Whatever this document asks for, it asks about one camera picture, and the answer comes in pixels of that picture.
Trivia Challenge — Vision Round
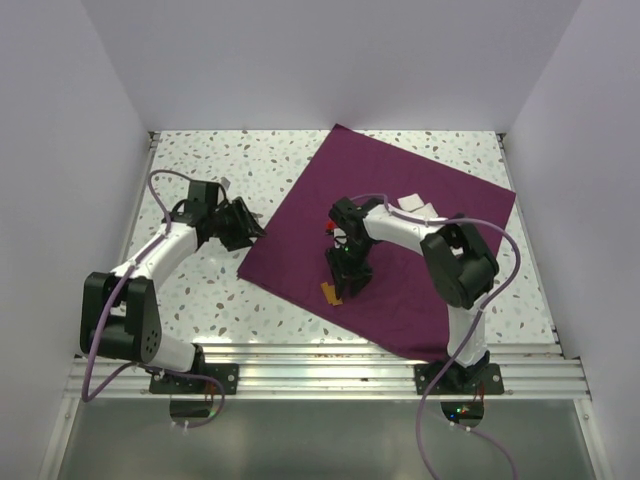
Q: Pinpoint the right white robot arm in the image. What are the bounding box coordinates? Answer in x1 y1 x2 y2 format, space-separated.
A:
325 198 499 393

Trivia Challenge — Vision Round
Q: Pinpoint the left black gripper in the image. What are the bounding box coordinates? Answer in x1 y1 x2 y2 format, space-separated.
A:
208 196 266 251

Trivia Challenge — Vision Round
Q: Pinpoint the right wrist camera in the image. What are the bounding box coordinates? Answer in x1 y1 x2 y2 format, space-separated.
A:
328 197 367 236

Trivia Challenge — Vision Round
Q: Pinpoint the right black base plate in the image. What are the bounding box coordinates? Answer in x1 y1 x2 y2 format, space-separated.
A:
413 362 505 395

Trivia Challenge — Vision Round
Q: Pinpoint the purple cloth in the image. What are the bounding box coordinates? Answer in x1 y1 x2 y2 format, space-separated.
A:
238 126 515 367

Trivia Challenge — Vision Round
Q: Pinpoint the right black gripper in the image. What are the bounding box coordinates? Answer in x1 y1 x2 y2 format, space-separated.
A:
326 238 375 297

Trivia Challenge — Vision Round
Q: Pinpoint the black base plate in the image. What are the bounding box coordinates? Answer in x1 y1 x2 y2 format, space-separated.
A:
149 363 240 395
413 362 505 395

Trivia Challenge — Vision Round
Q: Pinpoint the white gauze pad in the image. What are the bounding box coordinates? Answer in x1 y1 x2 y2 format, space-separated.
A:
414 203 438 219
397 193 425 212

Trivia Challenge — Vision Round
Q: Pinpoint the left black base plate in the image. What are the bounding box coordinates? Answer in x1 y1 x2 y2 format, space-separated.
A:
149 363 240 395

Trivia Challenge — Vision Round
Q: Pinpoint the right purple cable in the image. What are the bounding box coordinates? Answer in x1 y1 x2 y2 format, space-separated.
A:
415 193 524 480

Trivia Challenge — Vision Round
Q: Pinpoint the purple cable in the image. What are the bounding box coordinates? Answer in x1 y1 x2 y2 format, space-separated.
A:
82 169 224 432
415 193 524 480

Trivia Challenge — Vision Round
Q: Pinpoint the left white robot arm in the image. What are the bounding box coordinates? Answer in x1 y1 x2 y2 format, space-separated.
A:
80 197 266 393

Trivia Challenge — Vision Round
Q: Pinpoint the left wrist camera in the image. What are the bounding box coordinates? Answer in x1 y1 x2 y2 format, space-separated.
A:
185 177 230 212

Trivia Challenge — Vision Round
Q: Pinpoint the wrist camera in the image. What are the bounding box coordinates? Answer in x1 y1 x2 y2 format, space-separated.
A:
185 177 230 212
328 197 367 236

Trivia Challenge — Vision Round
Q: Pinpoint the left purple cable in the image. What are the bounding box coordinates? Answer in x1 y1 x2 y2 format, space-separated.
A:
82 169 224 432

